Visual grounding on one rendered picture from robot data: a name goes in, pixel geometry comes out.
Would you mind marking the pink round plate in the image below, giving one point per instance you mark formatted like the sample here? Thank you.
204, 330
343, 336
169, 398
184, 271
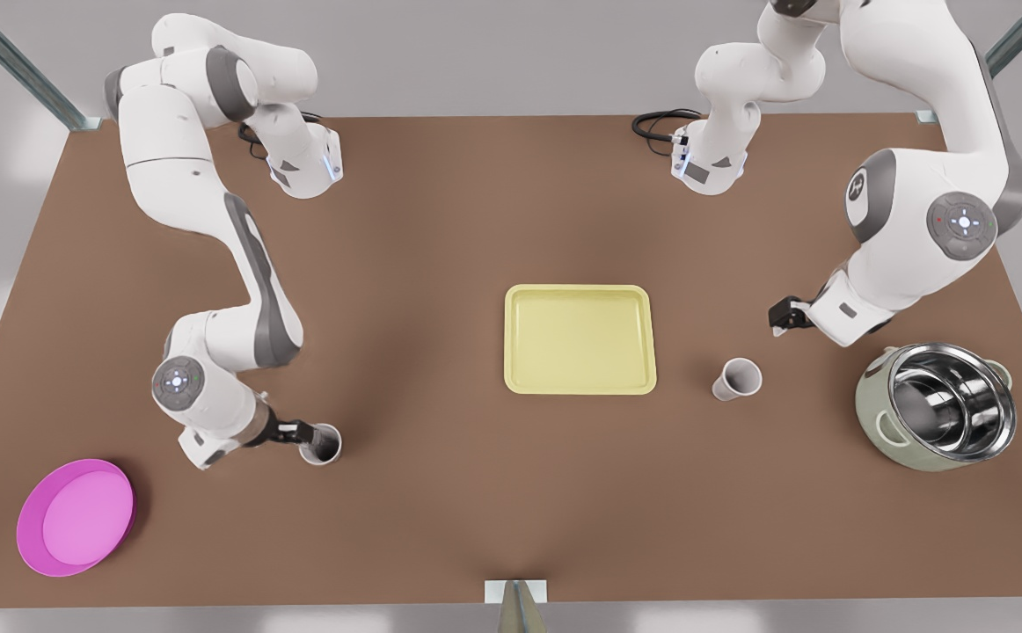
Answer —
76, 518

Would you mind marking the silver frame post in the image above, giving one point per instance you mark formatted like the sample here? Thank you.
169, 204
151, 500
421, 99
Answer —
517, 608
23, 66
1008, 40

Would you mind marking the green steel-lined pot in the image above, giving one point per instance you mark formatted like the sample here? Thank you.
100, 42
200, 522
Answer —
938, 406

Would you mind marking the white IKEA cup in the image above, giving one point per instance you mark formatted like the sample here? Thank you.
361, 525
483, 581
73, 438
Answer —
322, 444
735, 379

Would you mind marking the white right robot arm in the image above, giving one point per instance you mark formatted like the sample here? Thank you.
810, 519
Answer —
184, 176

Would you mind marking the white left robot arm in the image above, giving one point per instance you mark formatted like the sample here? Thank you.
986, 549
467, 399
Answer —
916, 211

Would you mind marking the yellow rectangular tray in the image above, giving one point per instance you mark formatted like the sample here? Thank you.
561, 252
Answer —
580, 339

